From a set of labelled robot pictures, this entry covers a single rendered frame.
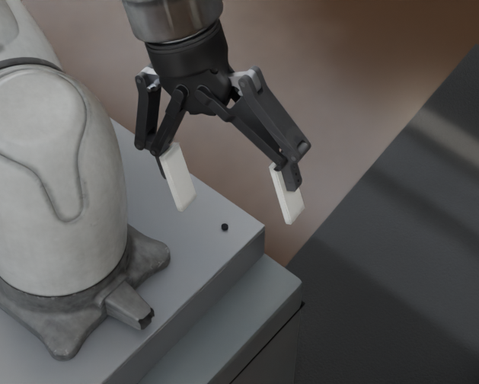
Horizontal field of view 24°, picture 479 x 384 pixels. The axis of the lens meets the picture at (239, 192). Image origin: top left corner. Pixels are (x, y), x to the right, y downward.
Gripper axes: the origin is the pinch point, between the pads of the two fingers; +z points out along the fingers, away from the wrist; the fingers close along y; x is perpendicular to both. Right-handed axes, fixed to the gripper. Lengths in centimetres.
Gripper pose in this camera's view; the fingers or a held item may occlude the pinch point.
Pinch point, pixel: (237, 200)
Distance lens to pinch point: 115.2
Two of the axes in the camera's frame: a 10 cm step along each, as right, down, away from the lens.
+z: 2.6, 8.2, 5.1
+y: -8.3, -0.8, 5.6
